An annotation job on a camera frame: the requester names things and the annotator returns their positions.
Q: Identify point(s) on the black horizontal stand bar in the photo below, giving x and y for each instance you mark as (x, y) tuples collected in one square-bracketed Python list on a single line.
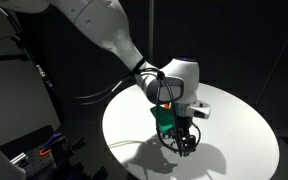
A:
[(4, 58)]

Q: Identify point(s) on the purple clamp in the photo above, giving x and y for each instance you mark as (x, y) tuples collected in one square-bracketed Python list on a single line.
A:
[(53, 137)]

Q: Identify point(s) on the orange rod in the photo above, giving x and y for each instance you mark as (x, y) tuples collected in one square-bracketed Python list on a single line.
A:
[(166, 106)]

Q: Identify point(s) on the grey vertical pole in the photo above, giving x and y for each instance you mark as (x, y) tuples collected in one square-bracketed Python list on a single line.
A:
[(151, 30)]

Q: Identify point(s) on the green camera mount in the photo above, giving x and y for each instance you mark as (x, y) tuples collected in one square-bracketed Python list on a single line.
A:
[(164, 118)]

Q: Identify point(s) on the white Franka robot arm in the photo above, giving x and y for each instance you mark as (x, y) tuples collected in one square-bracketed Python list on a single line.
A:
[(100, 20)]

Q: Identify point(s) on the black perforated breadboard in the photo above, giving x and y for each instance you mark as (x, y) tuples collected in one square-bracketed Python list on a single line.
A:
[(40, 168)]

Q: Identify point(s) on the white wall panel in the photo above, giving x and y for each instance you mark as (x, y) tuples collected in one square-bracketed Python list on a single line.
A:
[(14, 100)]

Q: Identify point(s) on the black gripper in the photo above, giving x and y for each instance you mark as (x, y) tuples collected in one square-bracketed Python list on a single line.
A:
[(184, 125)]

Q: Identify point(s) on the silver metal block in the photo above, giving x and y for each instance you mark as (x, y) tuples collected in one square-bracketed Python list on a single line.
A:
[(19, 158)]

